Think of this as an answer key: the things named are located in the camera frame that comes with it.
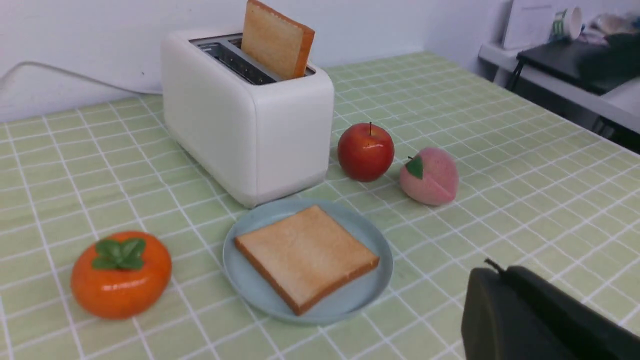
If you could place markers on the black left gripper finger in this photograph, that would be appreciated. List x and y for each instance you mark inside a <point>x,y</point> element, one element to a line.
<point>514,314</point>

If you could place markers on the toast slice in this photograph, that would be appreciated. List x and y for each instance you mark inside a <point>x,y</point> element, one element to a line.
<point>279,43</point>
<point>306,257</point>

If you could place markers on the white two-slot toaster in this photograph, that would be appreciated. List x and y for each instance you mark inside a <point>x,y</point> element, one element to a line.
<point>259,136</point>

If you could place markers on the light blue round plate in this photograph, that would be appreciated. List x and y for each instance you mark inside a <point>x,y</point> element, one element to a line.
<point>343,303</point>

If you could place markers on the pink peach with leaf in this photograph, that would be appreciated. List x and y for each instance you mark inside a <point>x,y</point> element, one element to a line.
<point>430,177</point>

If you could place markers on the red apple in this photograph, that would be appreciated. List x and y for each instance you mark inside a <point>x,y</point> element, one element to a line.
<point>365,152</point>

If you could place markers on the white side table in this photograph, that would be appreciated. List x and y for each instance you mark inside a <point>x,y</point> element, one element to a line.
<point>617,110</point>

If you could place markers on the black tray on side table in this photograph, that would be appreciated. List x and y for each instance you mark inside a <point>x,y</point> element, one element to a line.
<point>595,68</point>

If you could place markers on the paper cup with green print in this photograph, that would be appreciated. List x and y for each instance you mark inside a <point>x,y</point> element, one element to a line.
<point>567,24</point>

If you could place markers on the orange persimmon with green leaf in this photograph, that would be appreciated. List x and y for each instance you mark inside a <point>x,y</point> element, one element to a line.
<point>121,275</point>

